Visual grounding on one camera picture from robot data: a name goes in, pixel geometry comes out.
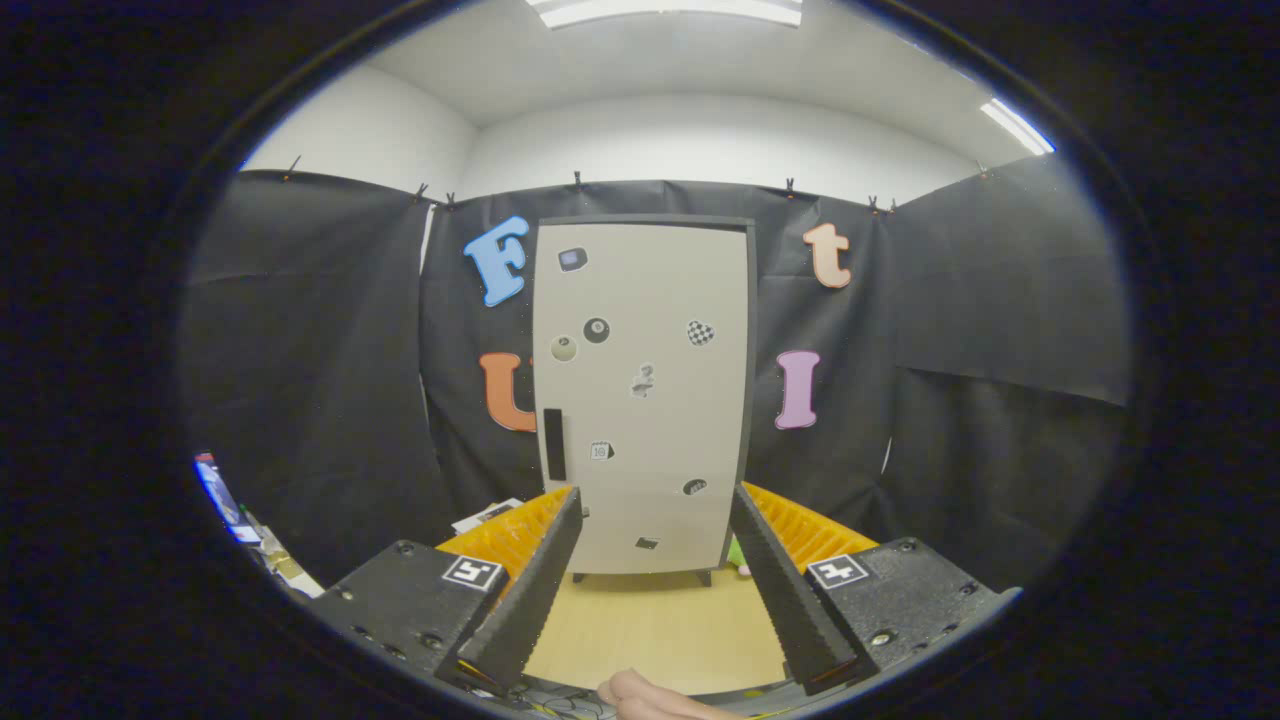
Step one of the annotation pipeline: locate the grey shoe cabinet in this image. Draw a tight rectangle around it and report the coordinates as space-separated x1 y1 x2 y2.
530 213 758 586

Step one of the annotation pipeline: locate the black door handle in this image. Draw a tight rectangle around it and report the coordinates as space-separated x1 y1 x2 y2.
543 408 568 482

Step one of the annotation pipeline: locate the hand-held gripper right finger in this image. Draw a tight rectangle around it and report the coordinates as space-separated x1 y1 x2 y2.
728 482 1023 696

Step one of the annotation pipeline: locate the white book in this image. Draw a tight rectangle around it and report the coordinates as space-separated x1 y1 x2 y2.
452 497 523 534

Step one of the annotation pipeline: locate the black backdrop cloth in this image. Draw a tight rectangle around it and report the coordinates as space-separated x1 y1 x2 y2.
185 155 1136 591

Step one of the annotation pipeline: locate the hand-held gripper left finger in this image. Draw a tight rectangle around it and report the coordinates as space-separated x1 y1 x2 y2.
310 485 586 696

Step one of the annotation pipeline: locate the long ceiling light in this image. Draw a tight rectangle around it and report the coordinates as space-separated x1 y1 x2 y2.
527 0 804 29

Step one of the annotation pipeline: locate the white side table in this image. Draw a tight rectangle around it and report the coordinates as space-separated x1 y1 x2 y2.
245 510 326 599

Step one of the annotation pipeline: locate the small ceiling light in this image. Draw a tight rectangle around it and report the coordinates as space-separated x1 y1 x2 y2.
980 97 1056 156

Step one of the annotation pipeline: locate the computer monitor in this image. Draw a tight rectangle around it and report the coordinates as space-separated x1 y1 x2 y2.
195 452 263 546

